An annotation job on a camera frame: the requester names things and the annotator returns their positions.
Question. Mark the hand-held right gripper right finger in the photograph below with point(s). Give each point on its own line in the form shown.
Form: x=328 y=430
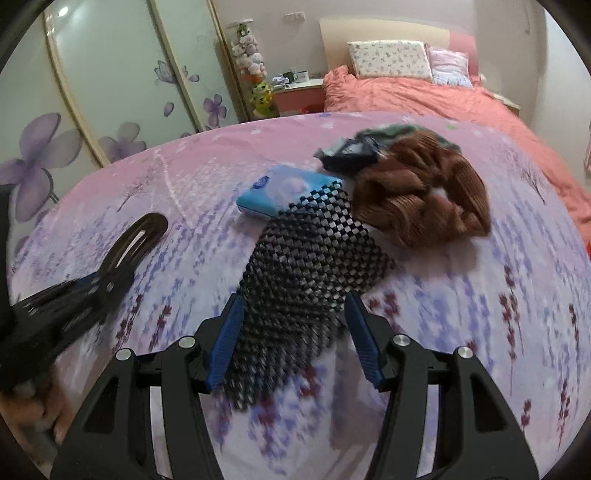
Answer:
x=364 y=341

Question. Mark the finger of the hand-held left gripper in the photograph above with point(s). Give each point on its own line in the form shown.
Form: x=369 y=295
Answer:
x=115 y=267

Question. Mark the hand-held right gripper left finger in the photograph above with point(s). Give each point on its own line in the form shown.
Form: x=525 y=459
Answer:
x=226 y=341

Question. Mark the black checkered mesh cloth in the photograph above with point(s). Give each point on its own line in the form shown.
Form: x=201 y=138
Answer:
x=300 y=277

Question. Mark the person's left hand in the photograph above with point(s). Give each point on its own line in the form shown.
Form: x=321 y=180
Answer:
x=37 y=410

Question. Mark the floral lavender tablecloth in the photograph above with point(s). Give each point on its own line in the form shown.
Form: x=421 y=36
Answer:
x=461 y=300

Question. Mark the blue tissue pack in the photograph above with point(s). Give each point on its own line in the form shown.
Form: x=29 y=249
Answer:
x=281 y=189

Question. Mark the dark blue crumpled wrapper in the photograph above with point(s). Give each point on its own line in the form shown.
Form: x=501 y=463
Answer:
x=351 y=157

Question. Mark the floral sliding door wardrobe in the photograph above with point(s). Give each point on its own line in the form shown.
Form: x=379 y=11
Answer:
x=115 y=69

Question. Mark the grey green scrunchie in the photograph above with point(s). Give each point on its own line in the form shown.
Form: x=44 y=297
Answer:
x=397 y=131

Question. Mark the yellow green plush toy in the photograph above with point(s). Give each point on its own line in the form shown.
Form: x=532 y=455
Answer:
x=264 y=97

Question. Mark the pink nightstand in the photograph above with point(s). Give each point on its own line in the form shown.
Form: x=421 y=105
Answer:
x=300 y=99
x=508 y=104

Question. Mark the hanging column of plush toys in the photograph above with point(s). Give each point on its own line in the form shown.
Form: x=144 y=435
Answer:
x=249 y=55

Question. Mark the salmon duvet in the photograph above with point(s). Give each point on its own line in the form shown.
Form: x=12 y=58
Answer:
x=461 y=108

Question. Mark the dark mug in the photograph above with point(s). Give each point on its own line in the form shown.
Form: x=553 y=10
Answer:
x=287 y=77

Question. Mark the white mug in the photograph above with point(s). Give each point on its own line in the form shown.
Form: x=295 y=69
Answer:
x=300 y=76

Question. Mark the white floral pillow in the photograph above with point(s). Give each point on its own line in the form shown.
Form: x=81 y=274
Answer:
x=390 y=60

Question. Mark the pink striped pillow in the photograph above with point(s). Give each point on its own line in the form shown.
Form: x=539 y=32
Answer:
x=450 y=69

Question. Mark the white wall socket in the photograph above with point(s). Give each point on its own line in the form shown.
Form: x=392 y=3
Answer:
x=294 y=16

